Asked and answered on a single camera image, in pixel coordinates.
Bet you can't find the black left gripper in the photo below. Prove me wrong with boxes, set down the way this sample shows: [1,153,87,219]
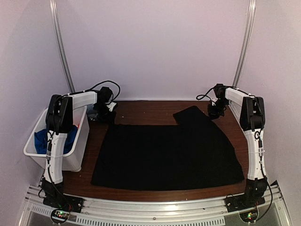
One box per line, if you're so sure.
[94,104,116,126]

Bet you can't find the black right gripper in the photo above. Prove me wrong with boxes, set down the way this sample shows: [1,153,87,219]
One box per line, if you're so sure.
[208,98,230,120]

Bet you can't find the black garment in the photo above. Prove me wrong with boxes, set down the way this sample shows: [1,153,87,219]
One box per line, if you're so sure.
[91,106,245,191]

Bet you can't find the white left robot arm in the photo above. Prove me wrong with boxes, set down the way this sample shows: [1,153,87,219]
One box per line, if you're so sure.
[44,87,117,186]

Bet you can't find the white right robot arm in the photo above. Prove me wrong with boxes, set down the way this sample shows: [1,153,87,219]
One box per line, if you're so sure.
[207,83,266,180]

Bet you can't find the white plastic laundry bin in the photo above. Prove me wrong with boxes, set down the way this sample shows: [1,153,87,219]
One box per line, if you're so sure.
[24,106,89,172]

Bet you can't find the folded grey button shirt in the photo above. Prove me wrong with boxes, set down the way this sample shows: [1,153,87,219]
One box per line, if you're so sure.
[87,113,98,121]

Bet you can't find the blue garment in bin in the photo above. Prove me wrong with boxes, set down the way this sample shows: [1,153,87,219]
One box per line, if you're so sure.
[34,125,78,154]

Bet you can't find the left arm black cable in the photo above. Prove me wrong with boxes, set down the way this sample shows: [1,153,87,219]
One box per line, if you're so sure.
[77,81,121,102]

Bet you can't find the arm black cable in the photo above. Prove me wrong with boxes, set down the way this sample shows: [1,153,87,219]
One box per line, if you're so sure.
[196,87,216,101]
[77,81,121,102]

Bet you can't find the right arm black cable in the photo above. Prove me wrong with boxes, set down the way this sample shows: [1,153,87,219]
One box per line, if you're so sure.
[196,87,216,101]

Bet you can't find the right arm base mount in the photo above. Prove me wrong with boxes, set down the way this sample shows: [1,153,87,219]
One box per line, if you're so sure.
[224,179,267,224]

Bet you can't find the right aluminium frame post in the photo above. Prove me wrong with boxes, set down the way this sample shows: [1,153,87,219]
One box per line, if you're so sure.
[232,0,257,87]

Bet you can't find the aluminium frame post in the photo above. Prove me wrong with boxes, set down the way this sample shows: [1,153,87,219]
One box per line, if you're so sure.
[49,0,75,93]
[232,0,257,87]

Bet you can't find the left aluminium frame post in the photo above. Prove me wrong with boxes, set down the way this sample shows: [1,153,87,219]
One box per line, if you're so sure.
[49,0,75,93]

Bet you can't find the front aluminium rail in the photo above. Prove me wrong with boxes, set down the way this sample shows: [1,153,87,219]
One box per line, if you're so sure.
[17,185,292,226]

